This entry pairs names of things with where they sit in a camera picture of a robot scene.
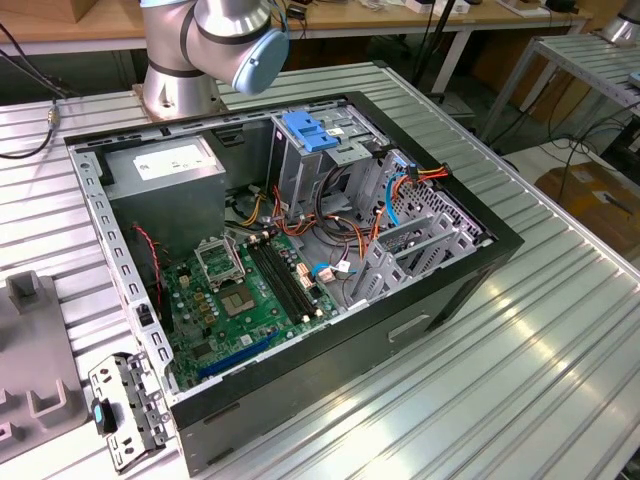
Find blue expansion slot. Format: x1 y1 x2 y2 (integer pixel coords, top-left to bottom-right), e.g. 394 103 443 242
197 329 281 381

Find small metal slat table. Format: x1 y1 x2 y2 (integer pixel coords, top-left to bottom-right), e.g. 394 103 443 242
479 32 640 146

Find metal socket cover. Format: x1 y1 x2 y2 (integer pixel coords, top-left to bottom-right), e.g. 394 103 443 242
193 238 247 291

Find light blue SATA wire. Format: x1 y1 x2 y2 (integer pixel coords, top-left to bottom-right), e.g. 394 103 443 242
383 160 419 229

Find long wooden desk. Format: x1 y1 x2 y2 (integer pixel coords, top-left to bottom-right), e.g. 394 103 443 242
0 0 594 56

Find blue plastic bay latch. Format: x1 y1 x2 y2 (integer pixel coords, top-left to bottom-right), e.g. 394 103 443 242
282 110 342 154

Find black cable with metal plug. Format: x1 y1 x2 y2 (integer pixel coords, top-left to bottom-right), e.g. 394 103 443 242
0 22 65 160

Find grey parts rack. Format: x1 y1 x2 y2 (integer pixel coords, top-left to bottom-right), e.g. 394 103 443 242
0 269 86 464

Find black blue latch clip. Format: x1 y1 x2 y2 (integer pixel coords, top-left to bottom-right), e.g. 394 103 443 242
91 397 120 435

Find black RAM slots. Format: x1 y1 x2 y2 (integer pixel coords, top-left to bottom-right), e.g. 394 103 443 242
248 234 321 324

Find red orange wire bundle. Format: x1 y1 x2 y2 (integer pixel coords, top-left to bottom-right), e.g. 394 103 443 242
272 184 321 239

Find black stand legs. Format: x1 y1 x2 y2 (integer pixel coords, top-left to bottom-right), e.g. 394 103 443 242
412 0 464 96

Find grey Dell power supply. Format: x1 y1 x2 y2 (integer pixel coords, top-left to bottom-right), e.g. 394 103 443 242
102 134 229 261

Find metal disk bay cage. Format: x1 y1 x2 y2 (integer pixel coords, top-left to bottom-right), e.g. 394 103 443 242
349 148 494 312

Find large cardboard box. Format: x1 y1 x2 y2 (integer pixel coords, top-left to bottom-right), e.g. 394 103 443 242
534 162 640 256

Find yellow black wire bundle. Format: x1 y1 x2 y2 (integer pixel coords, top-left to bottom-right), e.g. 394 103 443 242
239 184 266 226

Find black open PC case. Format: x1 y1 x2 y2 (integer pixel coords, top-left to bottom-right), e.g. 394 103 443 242
63 89 525 479

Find metal expansion slot retainer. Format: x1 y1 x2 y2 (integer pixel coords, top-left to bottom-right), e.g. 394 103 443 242
87 349 171 475

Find green motherboard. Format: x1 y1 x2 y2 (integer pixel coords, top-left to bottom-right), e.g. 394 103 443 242
159 232 346 394

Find CPU socket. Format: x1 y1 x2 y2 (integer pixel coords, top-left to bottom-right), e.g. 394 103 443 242
217 284 259 319

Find metal optical drive cage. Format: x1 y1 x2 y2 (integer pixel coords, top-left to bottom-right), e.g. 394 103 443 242
267 99 396 221

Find orange red power wire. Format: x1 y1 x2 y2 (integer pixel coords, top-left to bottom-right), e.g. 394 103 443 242
357 164 452 264

